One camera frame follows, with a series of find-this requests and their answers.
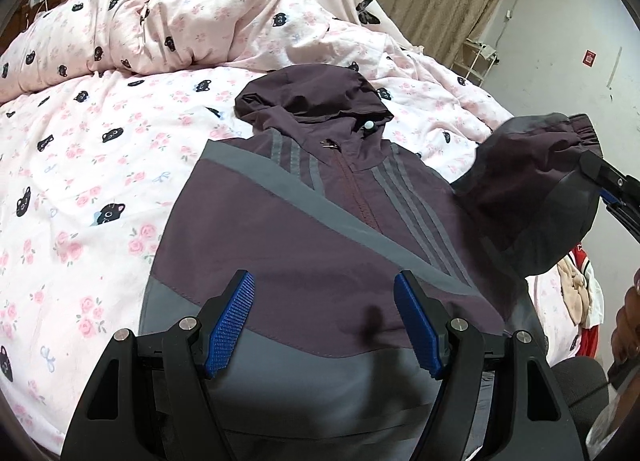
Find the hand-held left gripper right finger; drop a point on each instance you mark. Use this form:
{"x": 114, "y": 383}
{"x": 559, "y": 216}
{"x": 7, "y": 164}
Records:
{"x": 417, "y": 326}

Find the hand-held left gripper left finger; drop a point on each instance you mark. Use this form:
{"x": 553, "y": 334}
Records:
{"x": 232, "y": 326}

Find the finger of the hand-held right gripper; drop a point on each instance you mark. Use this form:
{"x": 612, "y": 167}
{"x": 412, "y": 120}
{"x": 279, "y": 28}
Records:
{"x": 627, "y": 216}
{"x": 607, "y": 176}

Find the purple grey hooded jacket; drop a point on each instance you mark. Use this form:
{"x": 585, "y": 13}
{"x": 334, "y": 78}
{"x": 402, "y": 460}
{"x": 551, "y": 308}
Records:
{"x": 310, "y": 241}

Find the person's right hand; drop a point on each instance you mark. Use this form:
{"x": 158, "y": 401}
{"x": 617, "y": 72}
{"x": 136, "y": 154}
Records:
{"x": 627, "y": 321}

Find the beige plush cloth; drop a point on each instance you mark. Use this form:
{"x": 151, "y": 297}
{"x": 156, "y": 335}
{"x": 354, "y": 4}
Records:
{"x": 572, "y": 291}

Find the red and white garment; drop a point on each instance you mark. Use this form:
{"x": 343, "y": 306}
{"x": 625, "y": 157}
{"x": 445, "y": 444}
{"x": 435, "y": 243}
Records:
{"x": 592, "y": 311}

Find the pink floral cat bed sheet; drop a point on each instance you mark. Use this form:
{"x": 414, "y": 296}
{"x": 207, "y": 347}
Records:
{"x": 100, "y": 166}

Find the pink floral cat duvet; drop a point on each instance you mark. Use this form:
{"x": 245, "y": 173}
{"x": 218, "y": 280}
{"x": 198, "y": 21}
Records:
{"x": 200, "y": 21}

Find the red wall sign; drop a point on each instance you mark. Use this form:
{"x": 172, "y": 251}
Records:
{"x": 590, "y": 58}

